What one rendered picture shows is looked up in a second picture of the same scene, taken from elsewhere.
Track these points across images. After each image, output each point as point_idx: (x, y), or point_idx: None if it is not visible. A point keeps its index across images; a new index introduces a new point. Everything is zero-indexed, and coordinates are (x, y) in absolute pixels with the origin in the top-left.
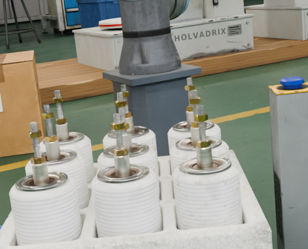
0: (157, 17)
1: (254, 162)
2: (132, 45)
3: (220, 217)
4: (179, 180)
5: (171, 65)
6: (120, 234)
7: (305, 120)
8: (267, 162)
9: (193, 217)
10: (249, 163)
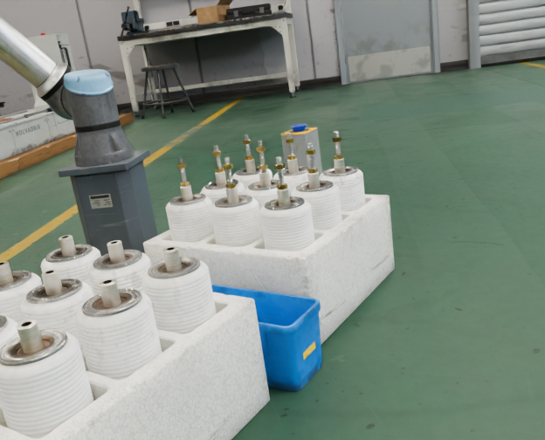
0: (116, 108)
1: (161, 231)
2: (101, 136)
3: (364, 197)
4: (344, 180)
5: (133, 150)
6: (336, 223)
7: (315, 149)
8: (169, 228)
9: (355, 202)
10: (158, 233)
